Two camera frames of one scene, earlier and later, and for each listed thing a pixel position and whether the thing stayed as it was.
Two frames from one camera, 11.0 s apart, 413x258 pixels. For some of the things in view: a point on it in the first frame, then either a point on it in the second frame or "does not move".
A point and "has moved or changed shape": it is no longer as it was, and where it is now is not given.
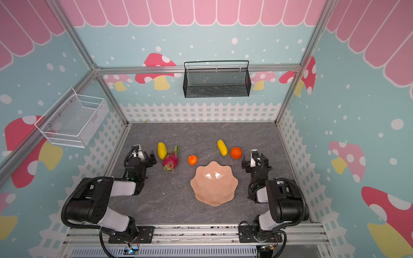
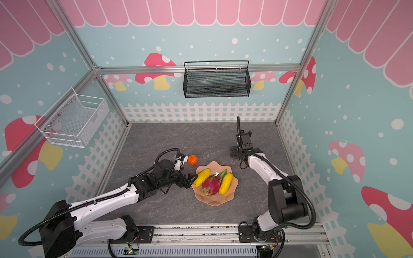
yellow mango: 222,148 to 226,184
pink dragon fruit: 171,160 has moved or changed shape
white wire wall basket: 74,120 does not move
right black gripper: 254,164 to 243,142
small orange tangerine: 192,159 does not move
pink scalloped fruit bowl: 214,184 does not move
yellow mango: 162,150 to 203,177
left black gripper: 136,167 to 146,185
